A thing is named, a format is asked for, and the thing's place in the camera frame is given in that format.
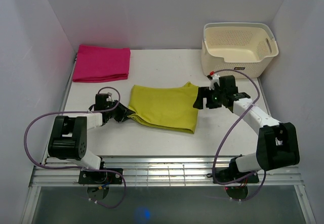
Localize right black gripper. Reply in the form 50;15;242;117
192;86;225;110

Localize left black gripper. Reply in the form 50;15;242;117
105;100;135;122

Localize yellow-green trousers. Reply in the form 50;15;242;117
128;82;198;134

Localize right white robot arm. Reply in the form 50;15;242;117
193;72;300;185

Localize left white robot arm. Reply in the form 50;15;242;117
48;93;135;183

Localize folded pink trousers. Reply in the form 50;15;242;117
72;44;131;83

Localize cream perforated plastic basket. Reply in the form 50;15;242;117
201;22;279;78

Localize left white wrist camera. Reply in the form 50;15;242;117
106;93;112;102

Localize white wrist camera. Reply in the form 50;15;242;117
207;71;220;90
106;93;112;102

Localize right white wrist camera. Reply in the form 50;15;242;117
207;71;220;90

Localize aluminium rail frame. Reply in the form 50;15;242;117
21;157;316;223

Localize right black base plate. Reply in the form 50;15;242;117
207;168;259;201

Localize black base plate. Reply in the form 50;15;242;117
77;168;123;200
207;168;259;201

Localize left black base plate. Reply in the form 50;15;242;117
77;168;123;200

